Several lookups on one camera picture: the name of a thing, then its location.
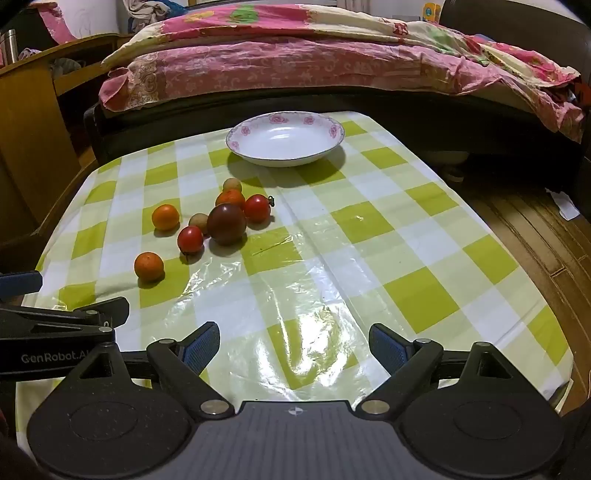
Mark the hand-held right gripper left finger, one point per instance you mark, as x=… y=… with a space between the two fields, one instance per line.
x=203 y=348

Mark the white paper scrap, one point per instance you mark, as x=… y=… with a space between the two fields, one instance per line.
x=566 y=203

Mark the steel thermos flask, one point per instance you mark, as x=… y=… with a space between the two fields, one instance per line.
x=9 y=45

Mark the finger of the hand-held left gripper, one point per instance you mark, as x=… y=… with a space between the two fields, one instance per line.
x=69 y=318
x=21 y=282

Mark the dark bed frame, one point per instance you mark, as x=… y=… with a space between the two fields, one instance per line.
x=194 y=117

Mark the small tan longan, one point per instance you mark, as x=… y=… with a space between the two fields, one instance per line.
x=198 y=221
x=232 y=185

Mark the green checked plastic tablecloth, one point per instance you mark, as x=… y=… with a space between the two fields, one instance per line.
x=369 y=258

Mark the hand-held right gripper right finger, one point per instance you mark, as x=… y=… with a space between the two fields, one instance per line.
x=387 y=347

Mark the yellow printed box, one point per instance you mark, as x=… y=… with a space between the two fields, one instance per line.
x=431 y=11

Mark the pale slipper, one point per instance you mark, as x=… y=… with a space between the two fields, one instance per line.
x=455 y=173

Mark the pink floral quilt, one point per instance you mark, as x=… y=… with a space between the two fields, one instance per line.
x=300 y=60

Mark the pile of clothes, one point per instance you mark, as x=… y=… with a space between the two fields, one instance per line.
x=147 y=11

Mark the white floral rimmed plate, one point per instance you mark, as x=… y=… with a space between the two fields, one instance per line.
x=285 y=138

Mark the red cherry tomato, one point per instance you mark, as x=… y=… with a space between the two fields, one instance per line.
x=190 y=239
x=257 y=208

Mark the dark brown headboard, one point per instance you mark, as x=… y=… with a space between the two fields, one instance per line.
x=517 y=32

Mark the large dark brown tomato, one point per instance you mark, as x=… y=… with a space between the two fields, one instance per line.
x=226 y=224

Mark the small orange tangerine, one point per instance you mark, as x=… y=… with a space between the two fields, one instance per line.
x=229 y=197
x=149 y=266
x=165 y=217

